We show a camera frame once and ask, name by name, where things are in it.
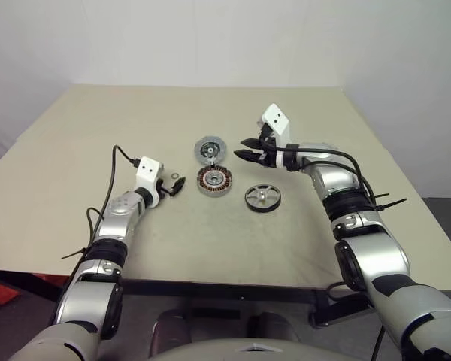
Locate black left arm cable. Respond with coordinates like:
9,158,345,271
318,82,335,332
84,144,141,261

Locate round grey motor lid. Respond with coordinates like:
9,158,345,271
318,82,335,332
193,134,230,165

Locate dark rounded shape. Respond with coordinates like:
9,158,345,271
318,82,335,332
149,308,192,358

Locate grey robot torso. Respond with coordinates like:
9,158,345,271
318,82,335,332
146,336,313,361

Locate black table frame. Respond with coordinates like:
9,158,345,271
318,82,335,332
120,278,375,329

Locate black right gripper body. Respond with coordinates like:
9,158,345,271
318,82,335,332
256,126,279,168

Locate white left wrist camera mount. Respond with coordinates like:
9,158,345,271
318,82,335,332
137,156,165,209

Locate black zip tie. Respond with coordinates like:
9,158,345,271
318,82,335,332
367,192,408,212
61,246,89,261

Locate silver spoked rotor black rim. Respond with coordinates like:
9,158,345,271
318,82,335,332
244,182,280,214

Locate round motor housing copper windings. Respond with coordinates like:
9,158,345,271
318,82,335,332
197,165,235,198

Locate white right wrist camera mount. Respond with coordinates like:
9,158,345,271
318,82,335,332
260,103,292,168

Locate red object under table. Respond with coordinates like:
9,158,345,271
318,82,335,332
0,272,71,306

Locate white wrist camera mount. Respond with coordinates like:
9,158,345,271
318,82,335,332
137,156,165,209
260,103,292,168

